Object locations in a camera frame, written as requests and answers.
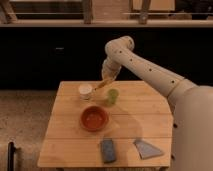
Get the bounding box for green plastic cup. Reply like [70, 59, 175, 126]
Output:
[107, 89, 119, 105]

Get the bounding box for wooden chair legs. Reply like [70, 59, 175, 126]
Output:
[0, 0, 151, 24]

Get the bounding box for blue rectangular sponge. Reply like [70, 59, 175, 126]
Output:
[100, 139, 116, 163]

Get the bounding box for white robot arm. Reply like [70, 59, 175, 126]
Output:
[102, 36, 213, 171]

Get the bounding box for red bowl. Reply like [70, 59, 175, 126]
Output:
[79, 106, 109, 132]

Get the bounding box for blue wedge cloth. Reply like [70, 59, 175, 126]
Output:
[134, 139, 164, 159]

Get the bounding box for white plastic cup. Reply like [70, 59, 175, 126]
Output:
[78, 84, 93, 100]

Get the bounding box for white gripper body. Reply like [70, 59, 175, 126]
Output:
[101, 57, 122, 80]

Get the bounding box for yellow banana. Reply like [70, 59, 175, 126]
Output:
[94, 80, 106, 91]

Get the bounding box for black pole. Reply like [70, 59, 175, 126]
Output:
[7, 142, 16, 171]

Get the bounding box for wooden folding table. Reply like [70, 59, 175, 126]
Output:
[38, 81, 173, 169]

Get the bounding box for black cabinet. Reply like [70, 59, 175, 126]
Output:
[0, 27, 213, 90]

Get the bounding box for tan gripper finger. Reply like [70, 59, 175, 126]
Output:
[109, 77, 116, 83]
[103, 78, 109, 85]

